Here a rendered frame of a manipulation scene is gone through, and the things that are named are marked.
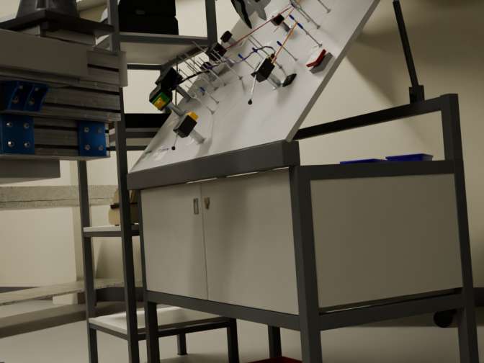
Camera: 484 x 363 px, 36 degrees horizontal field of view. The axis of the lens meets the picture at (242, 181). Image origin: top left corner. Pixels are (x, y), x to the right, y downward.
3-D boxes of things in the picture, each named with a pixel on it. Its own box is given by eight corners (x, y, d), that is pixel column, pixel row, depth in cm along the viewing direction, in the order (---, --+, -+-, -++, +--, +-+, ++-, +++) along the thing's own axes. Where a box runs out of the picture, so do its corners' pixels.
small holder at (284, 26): (286, 25, 267) (271, 11, 264) (294, 25, 258) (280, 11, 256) (277, 35, 267) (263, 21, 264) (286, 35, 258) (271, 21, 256)
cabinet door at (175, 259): (207, 299, 249) (199, 181, 250) (146, 289, 297) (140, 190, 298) (212, 299, 250) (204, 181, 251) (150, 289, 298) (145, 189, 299)
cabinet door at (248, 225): (296, 315, 200) (285, 168, 202) (206, 300, 248) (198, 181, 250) (304, 314, 202) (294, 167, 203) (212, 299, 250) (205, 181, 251)
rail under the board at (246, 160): (283, 166, 197) (281, 140, 197) (127, 190, 300) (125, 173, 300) (300, 165, 199) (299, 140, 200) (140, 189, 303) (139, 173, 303)
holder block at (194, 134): (184, 163, 252) (162, 144, 248) (203, 135, 256) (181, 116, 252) (189, 161, 248) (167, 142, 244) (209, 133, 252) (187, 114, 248)
